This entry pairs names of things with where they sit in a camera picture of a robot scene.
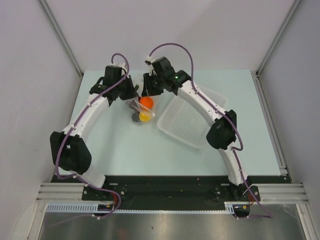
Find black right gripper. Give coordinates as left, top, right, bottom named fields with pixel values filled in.
left=142, top=72, right=166, bottom=97

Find orange fake fruit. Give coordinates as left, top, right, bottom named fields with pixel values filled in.
left=139, top=96, right=154, bottom=110

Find clear zip top bag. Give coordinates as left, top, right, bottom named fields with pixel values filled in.
left=126, top=73, right=158, bottom=125

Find yellow fake fruit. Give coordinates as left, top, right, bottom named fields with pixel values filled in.
left=138, top=111, right=153, bottom=123

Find dark purple fake grapes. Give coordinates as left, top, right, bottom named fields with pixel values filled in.
left=126, top=99, right=139, bottom=112

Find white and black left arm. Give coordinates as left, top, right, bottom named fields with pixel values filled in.
left=49, top=62, right=138, bottom=200

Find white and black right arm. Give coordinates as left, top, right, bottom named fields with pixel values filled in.
left=142, top=56, right=249, bottom=201

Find white perforated plastic basket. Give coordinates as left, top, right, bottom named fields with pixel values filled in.
left=156, top=84, right=227, bottom=150

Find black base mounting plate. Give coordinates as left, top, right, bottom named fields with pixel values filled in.
left=49, top=174, right=293, bottom=202

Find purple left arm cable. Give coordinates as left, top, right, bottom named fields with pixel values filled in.
left=54, top=52, right=131, bottom=222

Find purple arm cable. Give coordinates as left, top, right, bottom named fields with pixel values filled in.
left=147, top=43, right=273, bottom=219
left=54, top=52, right=131, bottom=222

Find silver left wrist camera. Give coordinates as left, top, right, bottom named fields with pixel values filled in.
left=116, top=61, right=127, bottom=69

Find aluminium left corner post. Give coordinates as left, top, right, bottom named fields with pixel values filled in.
left=36, top=0, right=84, bottom=79

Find aluminium corner post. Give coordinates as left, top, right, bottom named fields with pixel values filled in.
left=36, top=0, right=84, bottom=79
left=255, top=0, right=304, bottom=77

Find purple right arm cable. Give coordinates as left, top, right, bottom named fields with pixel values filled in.
left=147, top=43, right=273, bottom=219

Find white slotted cable duct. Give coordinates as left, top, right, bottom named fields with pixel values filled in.
left=46, top=202, right=235, bottom=215

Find aluminium front frame rail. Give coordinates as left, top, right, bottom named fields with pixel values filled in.
left=36, top=183, right=309, bottom=205

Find aluminium right corner post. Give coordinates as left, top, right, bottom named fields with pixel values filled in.
left=255, top=0, right=304, bottom=77

